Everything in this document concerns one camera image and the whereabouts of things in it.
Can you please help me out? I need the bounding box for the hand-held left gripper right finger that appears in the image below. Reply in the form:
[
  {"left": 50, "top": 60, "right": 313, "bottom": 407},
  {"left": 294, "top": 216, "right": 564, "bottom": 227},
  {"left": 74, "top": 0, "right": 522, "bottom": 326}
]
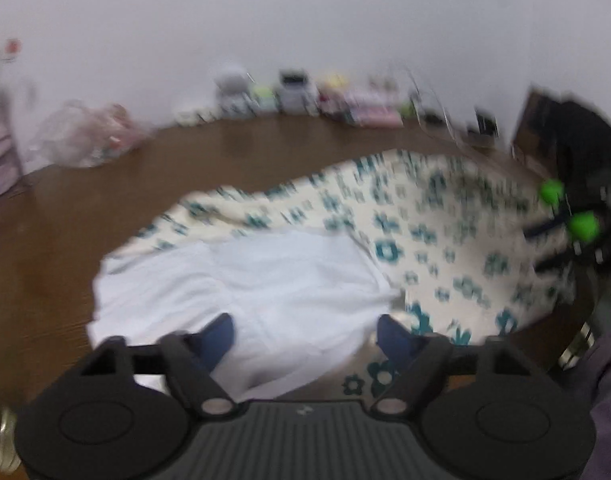
[{"left": 373, "top": 314, "right": 536, "bottom": 416}]

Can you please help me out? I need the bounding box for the grey metal tin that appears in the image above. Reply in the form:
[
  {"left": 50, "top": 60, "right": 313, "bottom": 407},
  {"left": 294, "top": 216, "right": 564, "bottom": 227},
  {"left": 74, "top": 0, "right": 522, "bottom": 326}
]
[{"left": 278, "top": 82, "right": 319, "bottom": 114}]

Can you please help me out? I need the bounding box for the cream teal floral garment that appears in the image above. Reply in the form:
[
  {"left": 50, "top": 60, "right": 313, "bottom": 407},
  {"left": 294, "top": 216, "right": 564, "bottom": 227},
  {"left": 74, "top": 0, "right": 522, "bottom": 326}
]
[{"left": 85, "top": 149, "right": 579, "bottom": 403}]

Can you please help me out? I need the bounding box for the white hook strip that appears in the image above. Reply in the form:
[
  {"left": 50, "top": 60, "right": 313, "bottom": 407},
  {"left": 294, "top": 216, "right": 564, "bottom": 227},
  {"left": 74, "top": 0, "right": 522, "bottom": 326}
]
[{"left": 175, "top": 109, "right": 219, "bottom": 126}]

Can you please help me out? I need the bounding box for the pink knitted vase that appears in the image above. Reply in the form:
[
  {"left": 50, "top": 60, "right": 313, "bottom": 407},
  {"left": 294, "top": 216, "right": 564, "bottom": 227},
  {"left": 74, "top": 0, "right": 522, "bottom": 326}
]
[{"left": 0, "top": 102, "right": 24, "bottom": 199}]

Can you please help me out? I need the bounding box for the person's grey purple clothing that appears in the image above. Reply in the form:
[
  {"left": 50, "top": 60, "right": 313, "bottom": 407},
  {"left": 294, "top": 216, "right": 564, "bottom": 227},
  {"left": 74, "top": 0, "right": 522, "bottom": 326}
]
[{"left": 583, "top": 324, "right": 611, "bottom": 480}]

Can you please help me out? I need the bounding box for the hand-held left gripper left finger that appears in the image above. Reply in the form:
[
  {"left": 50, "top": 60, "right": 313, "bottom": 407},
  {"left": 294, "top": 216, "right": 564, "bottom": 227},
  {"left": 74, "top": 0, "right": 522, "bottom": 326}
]
[{"left": 78, "top": 312, "right": 236, "bottom": 417}]

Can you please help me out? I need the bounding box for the white astronaut speaker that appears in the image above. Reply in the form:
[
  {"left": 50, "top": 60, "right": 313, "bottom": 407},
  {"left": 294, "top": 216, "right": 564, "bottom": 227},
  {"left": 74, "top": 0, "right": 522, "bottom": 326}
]
[{"left": 215, "top": 67, "right": 259, "bottom": 117}]

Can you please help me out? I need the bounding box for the clear plastic snack bag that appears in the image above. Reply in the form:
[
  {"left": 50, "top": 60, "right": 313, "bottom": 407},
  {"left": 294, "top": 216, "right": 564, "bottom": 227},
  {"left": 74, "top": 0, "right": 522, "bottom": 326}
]
[{"left": 32, "top": 100, "right": 152, "bottom": 169}]

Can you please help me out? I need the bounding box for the pink ruffled garment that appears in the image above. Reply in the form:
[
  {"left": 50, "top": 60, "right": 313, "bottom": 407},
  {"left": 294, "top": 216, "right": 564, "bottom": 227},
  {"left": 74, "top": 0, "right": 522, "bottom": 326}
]
[{"left": 330, "top": 90, "right": 404, "bottom": 116}]

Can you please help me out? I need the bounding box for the shiny metal frame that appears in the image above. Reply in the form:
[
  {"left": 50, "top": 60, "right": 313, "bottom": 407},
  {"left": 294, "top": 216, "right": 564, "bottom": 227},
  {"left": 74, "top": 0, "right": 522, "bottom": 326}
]
[
  {"left": 0, "top": 404, "right": 22, "bottom": 472},
  {"left": 559, "top": 324, "right": 597, "bottom": 372}
]

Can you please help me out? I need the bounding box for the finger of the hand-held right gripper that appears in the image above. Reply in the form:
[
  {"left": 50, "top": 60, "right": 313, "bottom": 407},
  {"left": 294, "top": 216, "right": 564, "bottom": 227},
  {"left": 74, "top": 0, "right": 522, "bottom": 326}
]
[
  {"left": 523, "top": 214, "right": 572, "bottom": 242},
  {"left": 533, "top": 251, "right": 573, "bottom": 274}
]

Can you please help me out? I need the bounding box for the dark brown furniture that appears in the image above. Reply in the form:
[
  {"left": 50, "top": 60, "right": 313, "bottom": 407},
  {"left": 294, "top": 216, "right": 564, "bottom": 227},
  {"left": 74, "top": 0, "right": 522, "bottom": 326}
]
[{"left": 510, "top": 87, "right": 561, "bottom": 171}]

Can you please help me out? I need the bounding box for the plain pink garment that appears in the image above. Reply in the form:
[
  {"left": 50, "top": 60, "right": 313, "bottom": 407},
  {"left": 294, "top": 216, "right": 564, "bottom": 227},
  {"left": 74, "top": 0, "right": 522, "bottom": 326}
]
[{"left": 345, "top": 110, "right": 404, "bottom": 127}]

